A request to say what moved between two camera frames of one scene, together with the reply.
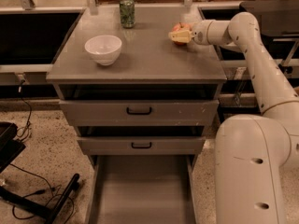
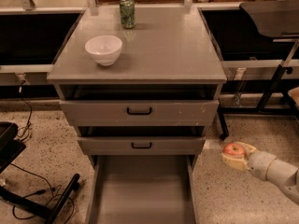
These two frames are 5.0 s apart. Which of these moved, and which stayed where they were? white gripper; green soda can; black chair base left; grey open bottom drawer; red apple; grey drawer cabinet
Moved: red apple; white gripper
Stayed: grey drawer cabinet; green soda can; grey open bottom drawer; black chair base left
